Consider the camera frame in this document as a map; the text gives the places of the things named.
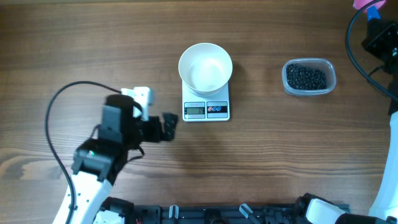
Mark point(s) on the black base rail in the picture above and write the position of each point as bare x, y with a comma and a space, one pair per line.
224, 214

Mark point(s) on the white digital kitchen scale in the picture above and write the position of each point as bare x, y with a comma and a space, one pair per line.
197, 108

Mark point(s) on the black beans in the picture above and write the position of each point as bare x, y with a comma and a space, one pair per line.
300, 77

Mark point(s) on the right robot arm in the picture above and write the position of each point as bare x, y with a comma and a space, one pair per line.
317, 210

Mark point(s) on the pink scoop blue handle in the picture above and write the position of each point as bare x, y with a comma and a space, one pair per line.
372, 11

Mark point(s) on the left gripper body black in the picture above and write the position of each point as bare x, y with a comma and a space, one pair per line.
148, 130

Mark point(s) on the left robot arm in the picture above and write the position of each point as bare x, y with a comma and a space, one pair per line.
97, 163

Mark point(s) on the clear plastic container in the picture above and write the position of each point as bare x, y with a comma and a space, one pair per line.
316, 63

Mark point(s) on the white ceramic bowl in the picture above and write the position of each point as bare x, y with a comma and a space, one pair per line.
205, 68

